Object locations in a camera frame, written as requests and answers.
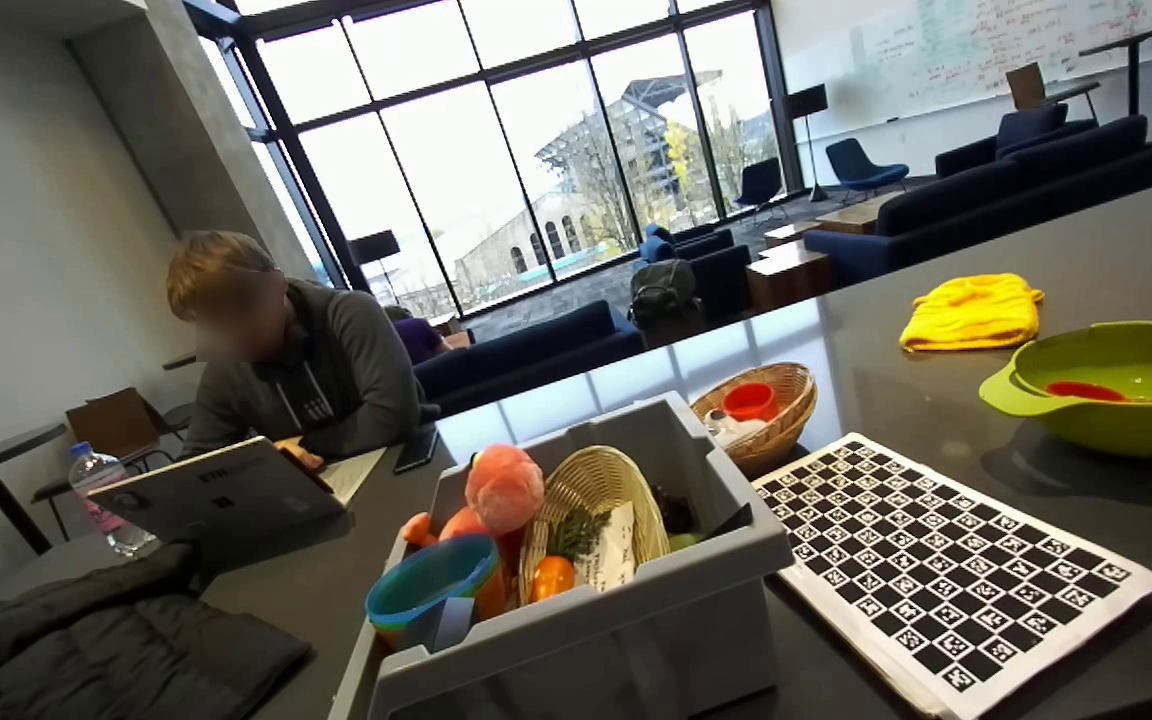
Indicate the brown board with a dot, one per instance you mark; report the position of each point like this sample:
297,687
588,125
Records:
1025,87

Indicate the navy blue sofa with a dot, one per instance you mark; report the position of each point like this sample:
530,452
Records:
521,354

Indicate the teal toy bowl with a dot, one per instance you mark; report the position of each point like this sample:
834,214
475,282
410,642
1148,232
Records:
421,584

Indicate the red plastic cup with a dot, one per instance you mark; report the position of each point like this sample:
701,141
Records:
749,401

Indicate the orange toy carrot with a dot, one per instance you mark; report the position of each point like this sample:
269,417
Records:
497,584

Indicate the blue lounge armchair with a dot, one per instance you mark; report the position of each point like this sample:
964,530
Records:
859,163

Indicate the orange toy fruit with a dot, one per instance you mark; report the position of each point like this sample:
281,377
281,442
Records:
553,577

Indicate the grey laptop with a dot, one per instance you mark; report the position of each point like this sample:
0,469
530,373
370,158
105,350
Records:
223,492

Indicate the yellow cloth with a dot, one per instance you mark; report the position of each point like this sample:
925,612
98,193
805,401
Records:
972,315

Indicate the seated person in grey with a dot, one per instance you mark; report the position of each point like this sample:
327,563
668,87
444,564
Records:
348,373

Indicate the checkerboard calibration board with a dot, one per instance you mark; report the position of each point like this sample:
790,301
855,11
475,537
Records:
938,563

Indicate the clear water bottle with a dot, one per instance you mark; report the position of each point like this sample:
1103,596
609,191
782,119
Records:
95,467

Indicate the dark backpack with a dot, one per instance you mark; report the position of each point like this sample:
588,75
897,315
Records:
664,292

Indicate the dark blue armchair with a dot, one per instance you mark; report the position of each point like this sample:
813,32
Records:
1031,128

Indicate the beige woven plate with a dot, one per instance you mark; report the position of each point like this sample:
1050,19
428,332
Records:
616,482

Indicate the brown cardboard box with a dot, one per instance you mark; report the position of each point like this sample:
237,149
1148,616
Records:
117,423

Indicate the long dark sofa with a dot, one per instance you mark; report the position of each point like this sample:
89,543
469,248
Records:
1002,202

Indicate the white green toy vegetable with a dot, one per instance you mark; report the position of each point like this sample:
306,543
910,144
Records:
609,554

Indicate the cream notebook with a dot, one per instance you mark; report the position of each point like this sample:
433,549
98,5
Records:
352,477

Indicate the wooden side table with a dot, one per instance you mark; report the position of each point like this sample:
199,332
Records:
790,276

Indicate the peach plush toy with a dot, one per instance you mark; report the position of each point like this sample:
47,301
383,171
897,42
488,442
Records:
501,487

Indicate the black floor lamp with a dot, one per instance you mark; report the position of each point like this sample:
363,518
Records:
372,246
811,103

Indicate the black jacket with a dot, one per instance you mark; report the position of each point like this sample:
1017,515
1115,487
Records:
98,655

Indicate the dark lounge chair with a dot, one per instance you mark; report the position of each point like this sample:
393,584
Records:
762,181

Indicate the blue armchair with cushions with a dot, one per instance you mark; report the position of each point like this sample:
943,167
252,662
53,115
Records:
723,272

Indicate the small orange toy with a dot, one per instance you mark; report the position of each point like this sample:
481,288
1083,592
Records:
419,530

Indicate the green plastic bowl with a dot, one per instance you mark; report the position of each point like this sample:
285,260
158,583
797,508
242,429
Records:
1108,417

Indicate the black window frame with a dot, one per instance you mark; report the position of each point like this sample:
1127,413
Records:
776,95

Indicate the grey plastic bin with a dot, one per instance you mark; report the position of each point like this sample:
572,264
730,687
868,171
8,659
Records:
603,655

